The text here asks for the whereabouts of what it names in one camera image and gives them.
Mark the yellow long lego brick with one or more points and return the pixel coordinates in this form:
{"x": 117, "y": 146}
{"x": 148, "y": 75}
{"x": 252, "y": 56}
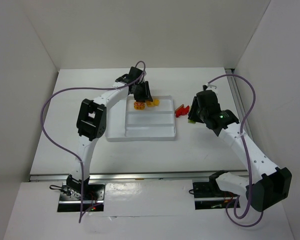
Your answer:
{"x": 150, "y": 104}

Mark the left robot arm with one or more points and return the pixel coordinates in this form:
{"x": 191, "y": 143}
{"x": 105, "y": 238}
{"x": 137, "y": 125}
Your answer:
{"x": 92, "y": 122}

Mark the aluminium front rail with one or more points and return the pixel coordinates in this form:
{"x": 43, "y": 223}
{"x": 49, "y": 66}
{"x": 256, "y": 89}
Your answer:
{"x": 139, "y": 176}

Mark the red lego piece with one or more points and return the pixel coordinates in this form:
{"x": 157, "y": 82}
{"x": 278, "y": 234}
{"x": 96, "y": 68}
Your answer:
{"x": 182, "y": 110}

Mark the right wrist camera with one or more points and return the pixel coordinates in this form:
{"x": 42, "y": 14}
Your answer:
{"x": 209, "y": 86}

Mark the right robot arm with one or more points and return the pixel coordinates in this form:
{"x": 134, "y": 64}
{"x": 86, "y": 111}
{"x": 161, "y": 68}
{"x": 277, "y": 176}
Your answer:
{"x": 267, "y": 184}

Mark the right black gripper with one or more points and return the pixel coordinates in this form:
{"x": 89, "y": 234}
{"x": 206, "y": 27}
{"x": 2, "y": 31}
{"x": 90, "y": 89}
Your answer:
{"x": 195, "y": 110}

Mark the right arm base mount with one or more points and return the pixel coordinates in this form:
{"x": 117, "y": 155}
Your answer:
{"x": 206, "y": 197}

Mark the round orange lego piece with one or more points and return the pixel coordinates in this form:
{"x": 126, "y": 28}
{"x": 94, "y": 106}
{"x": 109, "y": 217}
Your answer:
{"x": 139, "y": 105}

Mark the small yellow lego brick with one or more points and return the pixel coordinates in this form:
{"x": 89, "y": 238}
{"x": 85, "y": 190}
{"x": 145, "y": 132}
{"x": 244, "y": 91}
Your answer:
{"x": 156, "y": 102}

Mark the aluminium side rail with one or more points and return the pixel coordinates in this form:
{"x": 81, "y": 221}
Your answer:
{"x": 238, "y": 101}

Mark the white divided tray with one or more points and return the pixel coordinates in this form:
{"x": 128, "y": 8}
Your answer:
{"x": 126, "y": 124}

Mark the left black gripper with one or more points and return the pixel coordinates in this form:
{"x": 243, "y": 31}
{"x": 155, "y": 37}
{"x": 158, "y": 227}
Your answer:
{"x": 142, "y": 95}

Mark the green yellow lego stack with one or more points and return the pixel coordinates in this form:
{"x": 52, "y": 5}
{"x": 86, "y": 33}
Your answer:
{"x": 191, "y": 121}

